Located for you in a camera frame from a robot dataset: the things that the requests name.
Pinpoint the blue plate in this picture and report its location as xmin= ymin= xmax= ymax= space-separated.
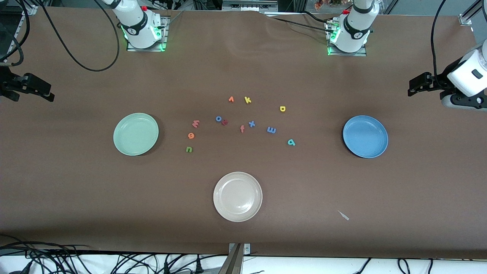
xmin=342 ymin=115 xmax=389 ymax=159

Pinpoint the light green plate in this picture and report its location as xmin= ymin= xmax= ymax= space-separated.
xmin=113 ymin=113 xmax=159 ymax=156

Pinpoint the brown paper table cover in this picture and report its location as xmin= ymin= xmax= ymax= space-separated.
xmin=0 ymin=7 xmax=487 ymax=260

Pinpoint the beige plate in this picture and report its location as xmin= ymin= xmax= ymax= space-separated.
xmin=213 ymin=172 xmax=263 ymax=223

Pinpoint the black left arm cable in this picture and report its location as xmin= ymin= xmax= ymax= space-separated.
xmin=430 ymin=0 xmax=447 ymax=90

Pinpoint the aluminium frame profile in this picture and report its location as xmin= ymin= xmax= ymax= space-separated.
xmin=458 ymin=0 xmax=487 ymax=26
xmin=0 ymin=6 xmax=38 ymax=63

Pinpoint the long black right arm cable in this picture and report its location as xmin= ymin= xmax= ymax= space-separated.
xmin=38 ymin=0 xmax=120 ymax=72

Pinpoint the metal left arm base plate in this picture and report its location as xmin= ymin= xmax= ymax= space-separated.
xmin=325 ymin=19 xmax=368 ymax=57

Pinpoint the black cable on table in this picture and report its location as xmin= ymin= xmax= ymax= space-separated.
xmin=266 ymin=13 xmax=335 ymax=33

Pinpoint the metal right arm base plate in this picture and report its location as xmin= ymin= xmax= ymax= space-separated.
xmin=127 ymin=15 xmax=168 ymax=52

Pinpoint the black cable below table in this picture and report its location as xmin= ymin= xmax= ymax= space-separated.
xmin=354 ymin=258 xmax=371 ymax=274
xmin=0 ymin=235 xmax=92 ymax=274
xmin=110 ymin=254 xmax=229 ymax=274
xmin=398 ymin=259 xmax=434 ymax=274

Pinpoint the silver metal frame piece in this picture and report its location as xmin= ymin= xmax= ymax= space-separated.
xmin=222 ymin=0 xmax=279 ymax=12

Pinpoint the metal camera pole bracket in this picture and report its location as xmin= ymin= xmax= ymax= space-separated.
xmin=219 ymin=243 xmax=251 ymax=274

